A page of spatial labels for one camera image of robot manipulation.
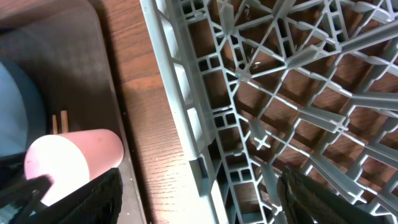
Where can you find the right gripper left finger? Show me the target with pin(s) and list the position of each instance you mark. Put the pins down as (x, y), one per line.
(98, 201)

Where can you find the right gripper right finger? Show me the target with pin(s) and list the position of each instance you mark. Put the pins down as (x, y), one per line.
(304, 200)

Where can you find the pink white cup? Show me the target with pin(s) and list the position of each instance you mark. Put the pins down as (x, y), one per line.
(72, 159)

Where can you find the dark blue plate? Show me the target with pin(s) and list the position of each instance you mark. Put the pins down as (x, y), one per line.
(23, 116)

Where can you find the grey dishwasher rack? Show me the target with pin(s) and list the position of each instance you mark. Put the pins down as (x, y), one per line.
(257, 86)

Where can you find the brown serving tray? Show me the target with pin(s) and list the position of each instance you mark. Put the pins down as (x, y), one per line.
(60, 45)

